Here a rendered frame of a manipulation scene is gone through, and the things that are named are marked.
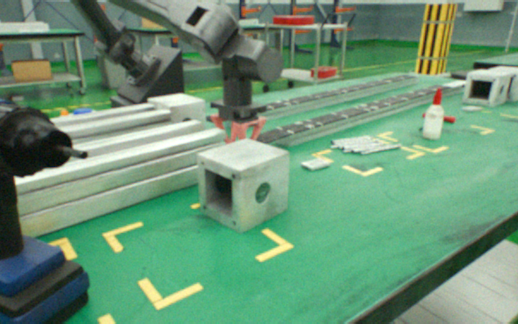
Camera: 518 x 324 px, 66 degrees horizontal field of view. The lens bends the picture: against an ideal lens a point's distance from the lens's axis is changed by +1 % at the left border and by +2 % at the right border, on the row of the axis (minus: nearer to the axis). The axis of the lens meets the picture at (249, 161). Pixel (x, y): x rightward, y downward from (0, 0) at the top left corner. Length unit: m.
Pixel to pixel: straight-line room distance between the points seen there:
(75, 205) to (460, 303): 1.17
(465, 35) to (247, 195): 12.14
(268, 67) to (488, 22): 11.74
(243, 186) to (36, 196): 0.27
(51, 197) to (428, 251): 0.50
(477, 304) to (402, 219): 0.87
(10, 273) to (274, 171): 0.33
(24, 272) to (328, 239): 0.35
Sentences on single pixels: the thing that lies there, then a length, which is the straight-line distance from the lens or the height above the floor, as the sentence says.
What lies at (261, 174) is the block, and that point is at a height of 0.86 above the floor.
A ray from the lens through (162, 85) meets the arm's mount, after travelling 1.29.
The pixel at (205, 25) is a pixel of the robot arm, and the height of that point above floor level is 1.04.
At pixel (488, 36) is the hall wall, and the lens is 12.32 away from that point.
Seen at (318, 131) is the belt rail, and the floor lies 0.79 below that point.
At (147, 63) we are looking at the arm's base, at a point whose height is 0.90.
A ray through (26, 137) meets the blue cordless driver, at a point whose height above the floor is 0.98.
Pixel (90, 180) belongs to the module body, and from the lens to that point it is 0.60.
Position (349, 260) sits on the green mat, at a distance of 0.51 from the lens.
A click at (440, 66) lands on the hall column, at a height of 0.17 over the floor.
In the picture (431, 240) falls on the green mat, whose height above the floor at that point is 0.78.
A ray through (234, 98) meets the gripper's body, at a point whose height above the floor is 0.91.
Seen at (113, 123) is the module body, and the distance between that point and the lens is 0.80.
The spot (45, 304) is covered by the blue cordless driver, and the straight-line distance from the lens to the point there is 0.42.
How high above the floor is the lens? 1.07
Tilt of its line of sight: 22 degrees down
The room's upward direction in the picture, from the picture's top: straight up
